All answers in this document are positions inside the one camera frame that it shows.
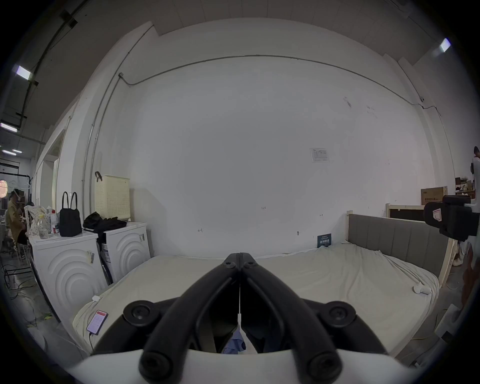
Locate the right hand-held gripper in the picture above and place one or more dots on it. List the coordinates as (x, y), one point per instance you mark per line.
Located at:
(452, 219)

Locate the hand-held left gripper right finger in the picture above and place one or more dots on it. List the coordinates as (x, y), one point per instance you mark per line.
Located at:
(300, 322)

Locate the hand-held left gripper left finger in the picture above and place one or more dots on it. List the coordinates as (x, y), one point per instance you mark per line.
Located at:
(170, 330)

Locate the blue garment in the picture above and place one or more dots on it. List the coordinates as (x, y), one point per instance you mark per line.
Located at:
(234, 343)

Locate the brown carton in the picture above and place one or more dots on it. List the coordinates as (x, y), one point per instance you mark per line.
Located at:
(434, 195)

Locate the wooden framed board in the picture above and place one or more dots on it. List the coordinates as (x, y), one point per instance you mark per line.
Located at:
(405, 212)

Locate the bed with beige sheet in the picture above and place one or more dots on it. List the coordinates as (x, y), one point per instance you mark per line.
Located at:
(337, 277)

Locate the grey padded headboard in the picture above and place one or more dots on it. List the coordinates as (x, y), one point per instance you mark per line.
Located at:
(393, 236)

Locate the smartphone with red screen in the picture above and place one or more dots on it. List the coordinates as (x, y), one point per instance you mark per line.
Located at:
(97, 321)

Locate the small white device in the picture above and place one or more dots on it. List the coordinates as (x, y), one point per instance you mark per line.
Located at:
(422, 289)

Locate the dark sign card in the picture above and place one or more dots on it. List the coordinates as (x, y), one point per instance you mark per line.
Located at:
(324, 240)

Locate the white washing machine with basket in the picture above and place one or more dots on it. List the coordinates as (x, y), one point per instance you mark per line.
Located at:
(127, 249)

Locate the white washing machine with bag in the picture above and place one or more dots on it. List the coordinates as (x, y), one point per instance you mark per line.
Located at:
(71, 270)

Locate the paper sheet on wall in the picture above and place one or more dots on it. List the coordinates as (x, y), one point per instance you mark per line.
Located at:
(318, 154)

